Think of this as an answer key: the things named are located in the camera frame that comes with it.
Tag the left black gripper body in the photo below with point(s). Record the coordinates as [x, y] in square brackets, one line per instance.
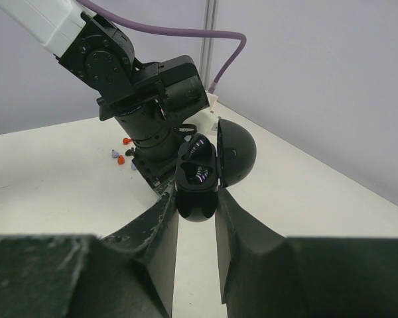
[156, 145]

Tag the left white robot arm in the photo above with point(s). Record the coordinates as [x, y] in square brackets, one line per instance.
[150, 101]

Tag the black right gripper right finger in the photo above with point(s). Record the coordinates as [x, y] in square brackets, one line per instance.
[264, 274]

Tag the left metal frame post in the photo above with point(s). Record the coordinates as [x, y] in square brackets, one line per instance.
[210, 13]

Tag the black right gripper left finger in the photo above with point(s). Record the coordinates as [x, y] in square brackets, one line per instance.
[129, 273]

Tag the orange earbud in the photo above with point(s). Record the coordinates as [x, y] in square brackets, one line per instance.
[120, 160]
[127, 141]

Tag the black charging case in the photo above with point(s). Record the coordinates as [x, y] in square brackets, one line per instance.
[203, 168]

